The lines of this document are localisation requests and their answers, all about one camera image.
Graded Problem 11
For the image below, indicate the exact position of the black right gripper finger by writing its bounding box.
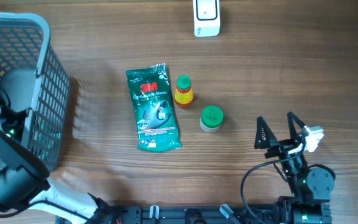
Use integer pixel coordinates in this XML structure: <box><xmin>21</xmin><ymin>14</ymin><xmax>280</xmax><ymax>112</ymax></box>
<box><xmin>287</xmin><ymin>111</ymin><xmax>305</xmax><ymax>139</ymax></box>
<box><xmin>254</xmin><ymin>116</ymin><xmax>279</xmax><ymax>149</ymax></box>

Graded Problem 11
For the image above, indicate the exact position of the green lid white jar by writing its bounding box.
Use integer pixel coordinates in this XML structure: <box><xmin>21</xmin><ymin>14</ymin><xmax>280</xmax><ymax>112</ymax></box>
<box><xmin>200</xmin><ymin>105</ymin><xmax>224</xmax><ymax>133</ymax></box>

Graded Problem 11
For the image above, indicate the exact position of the red sauce bottle green cap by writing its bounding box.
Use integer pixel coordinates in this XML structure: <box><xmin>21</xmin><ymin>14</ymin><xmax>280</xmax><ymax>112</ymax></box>
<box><xmin>174</xmin><ymin>75</ymin><xmax>194</xmax><ymax>108</ymax></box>

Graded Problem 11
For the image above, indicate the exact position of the green 3M gloves packet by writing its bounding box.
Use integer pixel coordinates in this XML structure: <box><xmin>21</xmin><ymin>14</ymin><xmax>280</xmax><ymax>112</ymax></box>
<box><xmin>126</xmin><ymin>63</ymin><xmax>181</xmax><ymax>152</ymax></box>

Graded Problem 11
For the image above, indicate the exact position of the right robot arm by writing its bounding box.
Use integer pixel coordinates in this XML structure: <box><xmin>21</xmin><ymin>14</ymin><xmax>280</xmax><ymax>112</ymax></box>
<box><xmin>254</xmin><ymin>112</ymin><xmax>336</xmax><ymax>204</ymax></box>

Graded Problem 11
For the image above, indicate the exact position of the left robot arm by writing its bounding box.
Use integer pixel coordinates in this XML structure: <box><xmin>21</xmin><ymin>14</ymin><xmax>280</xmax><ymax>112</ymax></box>
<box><xmin>0</xmin><ymin>90</ymin><xmax>114</xmax><ymax>223</ymax></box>

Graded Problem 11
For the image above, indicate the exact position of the white barcode scanner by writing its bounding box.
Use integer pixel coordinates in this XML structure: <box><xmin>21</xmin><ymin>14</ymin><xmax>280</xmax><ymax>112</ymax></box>
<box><xmin>193</xmin><ymin>0</ymin><xmax>221</xmax><ymax>37</ymax></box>

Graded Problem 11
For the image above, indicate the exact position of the grey plastic shopping basket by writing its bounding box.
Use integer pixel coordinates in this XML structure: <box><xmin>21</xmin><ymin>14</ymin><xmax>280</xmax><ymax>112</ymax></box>
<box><xmin>0</xmin><ymin>12</ymin><xmax>71</xmax><ymax>171</ymax></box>

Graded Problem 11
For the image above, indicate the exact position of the black right camera cable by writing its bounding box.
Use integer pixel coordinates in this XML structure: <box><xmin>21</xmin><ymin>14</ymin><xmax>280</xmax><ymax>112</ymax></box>
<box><xmin>240</xmin><ymin>141</ymin><xmax>306</xmax><ymax>224</ymax></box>

